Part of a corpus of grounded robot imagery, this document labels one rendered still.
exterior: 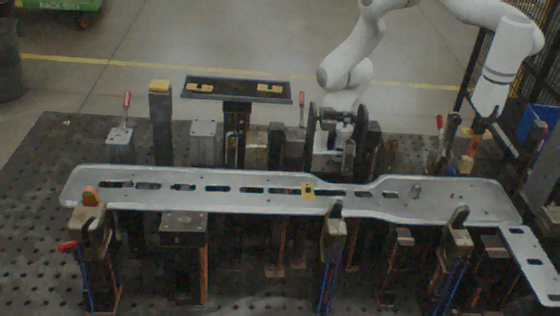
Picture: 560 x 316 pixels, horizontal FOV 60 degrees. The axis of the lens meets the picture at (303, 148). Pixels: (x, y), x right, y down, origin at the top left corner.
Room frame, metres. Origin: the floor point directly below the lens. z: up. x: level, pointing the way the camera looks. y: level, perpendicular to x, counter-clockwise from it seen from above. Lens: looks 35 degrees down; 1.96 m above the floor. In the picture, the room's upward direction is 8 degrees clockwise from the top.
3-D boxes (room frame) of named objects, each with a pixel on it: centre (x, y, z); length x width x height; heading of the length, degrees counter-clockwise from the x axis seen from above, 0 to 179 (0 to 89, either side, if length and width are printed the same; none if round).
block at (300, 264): (1.16, -0.03, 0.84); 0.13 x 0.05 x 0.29; 9
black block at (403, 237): (1.01, -0.33, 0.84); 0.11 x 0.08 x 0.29; 9
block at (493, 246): (1.04, -0.59, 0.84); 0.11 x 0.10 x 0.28; 9
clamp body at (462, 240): (1.00, -0.47, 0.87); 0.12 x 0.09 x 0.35; 9
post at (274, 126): (1.34, 0.10, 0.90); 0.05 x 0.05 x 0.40; 9
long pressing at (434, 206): (1.13, -0.01, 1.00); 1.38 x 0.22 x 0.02; 99
